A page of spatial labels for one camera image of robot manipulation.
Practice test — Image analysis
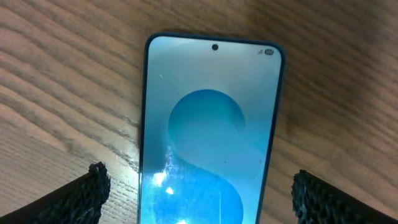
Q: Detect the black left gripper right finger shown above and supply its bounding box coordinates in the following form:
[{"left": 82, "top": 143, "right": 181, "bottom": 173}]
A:
[{"left": 291, "top": 170, "right": 397, "bottom": 224}]

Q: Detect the blue screen Galaxy smartphone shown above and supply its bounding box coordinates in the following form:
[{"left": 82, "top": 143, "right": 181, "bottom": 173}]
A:
[{"left": 137, "top": 32, "right": 286, "bottom": 224}]

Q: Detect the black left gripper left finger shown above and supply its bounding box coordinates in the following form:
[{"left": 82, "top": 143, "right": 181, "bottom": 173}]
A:
[{"left": 1, "top": 162, "right": 111, "bottom": 224}]

